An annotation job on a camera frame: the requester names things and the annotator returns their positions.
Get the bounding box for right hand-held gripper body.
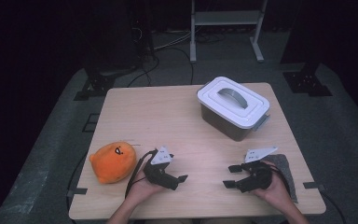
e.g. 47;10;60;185
241;146;279;193

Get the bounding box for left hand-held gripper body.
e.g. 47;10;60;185
143;145;176;188

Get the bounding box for grey fluffy cloth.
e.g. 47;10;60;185
262;153;298;203

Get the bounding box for clear grey storage box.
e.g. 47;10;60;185
200;104;271;143

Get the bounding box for orange plush toy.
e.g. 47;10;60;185
89;141;138;185

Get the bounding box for person's right hand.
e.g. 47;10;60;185
251;161;293;209

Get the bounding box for person's left hand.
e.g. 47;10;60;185
125;169;166;206

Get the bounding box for black tape strip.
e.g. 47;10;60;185
66;187;89;198
302;181;326;191

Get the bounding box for black stand base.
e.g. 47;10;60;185
282;60;334;97
73;69;129;101

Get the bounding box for white metal stand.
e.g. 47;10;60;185
189;0;269;64

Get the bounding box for left hand-held gripper cable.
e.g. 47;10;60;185
124;148;158;199

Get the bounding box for hand-held gripper cable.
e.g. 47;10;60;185
124;148;158;199
262;162;348;224

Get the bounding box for right hand-held gripper cable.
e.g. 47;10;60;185
262;162;348;224

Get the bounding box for black floor cable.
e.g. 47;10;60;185
164;46;195;86
127;55;160;88

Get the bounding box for white floor cables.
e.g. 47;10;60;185
153;31;192;51

